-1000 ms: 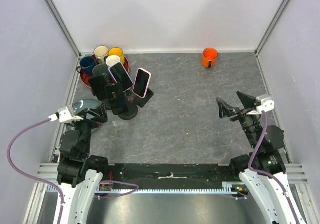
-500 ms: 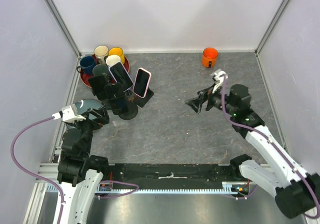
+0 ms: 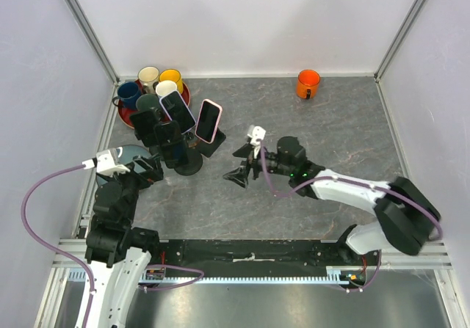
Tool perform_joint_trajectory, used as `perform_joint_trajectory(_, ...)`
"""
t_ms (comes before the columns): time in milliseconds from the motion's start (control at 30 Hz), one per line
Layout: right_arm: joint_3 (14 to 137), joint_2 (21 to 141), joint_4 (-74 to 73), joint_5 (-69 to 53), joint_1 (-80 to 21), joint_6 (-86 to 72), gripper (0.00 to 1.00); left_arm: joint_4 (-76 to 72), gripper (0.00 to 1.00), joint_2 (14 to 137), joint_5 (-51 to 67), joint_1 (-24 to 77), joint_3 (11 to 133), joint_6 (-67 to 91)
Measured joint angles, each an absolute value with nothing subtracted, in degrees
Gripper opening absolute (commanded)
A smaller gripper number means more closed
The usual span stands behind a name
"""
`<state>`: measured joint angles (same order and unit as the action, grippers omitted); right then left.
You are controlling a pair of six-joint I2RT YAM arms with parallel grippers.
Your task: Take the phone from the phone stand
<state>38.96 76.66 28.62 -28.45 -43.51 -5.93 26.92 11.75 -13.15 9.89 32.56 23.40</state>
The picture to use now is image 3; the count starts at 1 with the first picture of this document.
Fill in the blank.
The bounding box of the phone in pink case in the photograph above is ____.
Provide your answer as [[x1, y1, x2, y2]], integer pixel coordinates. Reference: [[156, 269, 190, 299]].
[[195, 99, 223, 144]]

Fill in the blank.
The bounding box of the phone in purple case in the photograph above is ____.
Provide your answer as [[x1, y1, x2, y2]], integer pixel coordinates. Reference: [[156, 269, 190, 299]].
[[159, 90, 196, 134]]

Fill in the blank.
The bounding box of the red round tray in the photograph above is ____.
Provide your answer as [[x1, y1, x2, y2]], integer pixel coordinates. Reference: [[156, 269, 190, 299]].
[[112, 83, 191, 129]]

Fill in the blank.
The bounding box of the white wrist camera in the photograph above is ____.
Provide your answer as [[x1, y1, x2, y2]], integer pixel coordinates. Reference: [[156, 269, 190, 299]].
[[247, 125, 266, 147], [82, 147, 130, 177]]

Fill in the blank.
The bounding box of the yellow mug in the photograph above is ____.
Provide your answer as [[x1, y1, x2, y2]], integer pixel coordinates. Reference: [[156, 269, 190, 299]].
[[159, 68, 184, 94]]

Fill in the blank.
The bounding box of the blue ceramic plate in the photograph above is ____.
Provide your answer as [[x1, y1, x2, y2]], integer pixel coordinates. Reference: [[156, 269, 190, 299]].
[[118, 145, 151, 173]]

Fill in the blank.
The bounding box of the black flat-base phone stand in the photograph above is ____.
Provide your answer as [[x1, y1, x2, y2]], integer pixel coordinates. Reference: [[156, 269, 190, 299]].
[[196, 129, 226, 158]]

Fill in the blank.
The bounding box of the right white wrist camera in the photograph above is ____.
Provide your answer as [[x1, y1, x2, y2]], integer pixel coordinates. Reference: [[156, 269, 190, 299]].
[[247, 125, 266, 147]]

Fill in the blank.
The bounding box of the black round-base left stand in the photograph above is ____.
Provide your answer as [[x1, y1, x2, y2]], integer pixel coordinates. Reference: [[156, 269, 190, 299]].
[[147, 113, 168, 157]]

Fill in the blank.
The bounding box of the white mug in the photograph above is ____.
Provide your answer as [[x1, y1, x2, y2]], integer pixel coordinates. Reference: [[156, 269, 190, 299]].
[[155, 80, 178, 98]]

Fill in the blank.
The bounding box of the black round-base phone stand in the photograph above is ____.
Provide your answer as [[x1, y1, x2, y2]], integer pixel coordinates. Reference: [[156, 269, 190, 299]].
[[160, 139, 203, 176]]

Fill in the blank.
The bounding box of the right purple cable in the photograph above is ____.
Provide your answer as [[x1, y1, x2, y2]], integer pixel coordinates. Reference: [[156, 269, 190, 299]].
[[258, 143, 444, 241]]

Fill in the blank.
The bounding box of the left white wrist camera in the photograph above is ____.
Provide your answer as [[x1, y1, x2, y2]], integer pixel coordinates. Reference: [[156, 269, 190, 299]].
[[82, 147, 130, 177]]

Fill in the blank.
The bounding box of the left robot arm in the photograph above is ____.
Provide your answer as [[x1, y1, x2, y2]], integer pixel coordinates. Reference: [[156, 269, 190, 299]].
[[77, 145, 163, 327]]

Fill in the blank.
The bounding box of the dark green mug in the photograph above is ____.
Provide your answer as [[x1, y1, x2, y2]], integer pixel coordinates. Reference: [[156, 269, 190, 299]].
[[136, 93, 160, 112]]

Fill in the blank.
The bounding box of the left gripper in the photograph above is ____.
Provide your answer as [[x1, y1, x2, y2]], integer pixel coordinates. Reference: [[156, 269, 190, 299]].
[[97, 153, 163, 224]]

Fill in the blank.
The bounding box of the grey slotted cable duct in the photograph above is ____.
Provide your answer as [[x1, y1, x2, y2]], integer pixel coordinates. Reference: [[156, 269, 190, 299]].
[[68, 266, 364, 284]]

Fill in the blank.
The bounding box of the black phone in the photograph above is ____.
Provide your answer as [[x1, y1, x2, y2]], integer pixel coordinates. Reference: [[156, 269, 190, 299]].
[[130, 108, 162, 147], [153, 120, 184, 170]]

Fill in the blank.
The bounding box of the cream mug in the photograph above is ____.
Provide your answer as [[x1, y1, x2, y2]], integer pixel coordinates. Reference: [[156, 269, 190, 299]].
[[138, 66, 160, 93]]

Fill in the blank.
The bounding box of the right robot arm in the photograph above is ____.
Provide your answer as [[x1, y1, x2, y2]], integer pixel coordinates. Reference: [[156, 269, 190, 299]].
[[223, 136, 443, 265]]

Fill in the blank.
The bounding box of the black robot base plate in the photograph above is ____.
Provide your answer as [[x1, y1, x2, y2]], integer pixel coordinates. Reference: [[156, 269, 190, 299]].
[[131, 238, 378, 280]]

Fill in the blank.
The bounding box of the wooden round-base phone stand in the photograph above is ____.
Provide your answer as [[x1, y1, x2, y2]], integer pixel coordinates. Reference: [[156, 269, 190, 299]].
[[184, 131, 200, 149]]

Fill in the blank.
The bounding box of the orange mug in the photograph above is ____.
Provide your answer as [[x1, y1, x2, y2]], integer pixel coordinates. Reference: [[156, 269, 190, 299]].
[[296, 69, 321, 100]]

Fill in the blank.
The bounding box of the blue mug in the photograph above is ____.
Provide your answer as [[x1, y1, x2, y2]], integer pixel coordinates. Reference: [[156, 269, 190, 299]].
[[112, 81, 142, 110]]

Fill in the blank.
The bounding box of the purple cable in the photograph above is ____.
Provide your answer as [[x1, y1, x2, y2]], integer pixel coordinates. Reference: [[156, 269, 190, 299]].
[[258, 143, 444, 241], [20, 164, 97, 328]]

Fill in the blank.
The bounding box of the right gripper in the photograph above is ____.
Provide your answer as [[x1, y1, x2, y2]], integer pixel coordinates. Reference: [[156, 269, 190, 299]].
[[223, 142, 293, 189]]

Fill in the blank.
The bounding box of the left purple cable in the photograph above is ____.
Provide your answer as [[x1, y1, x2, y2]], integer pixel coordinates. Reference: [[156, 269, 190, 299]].
[[20, 164, 97, 328]]

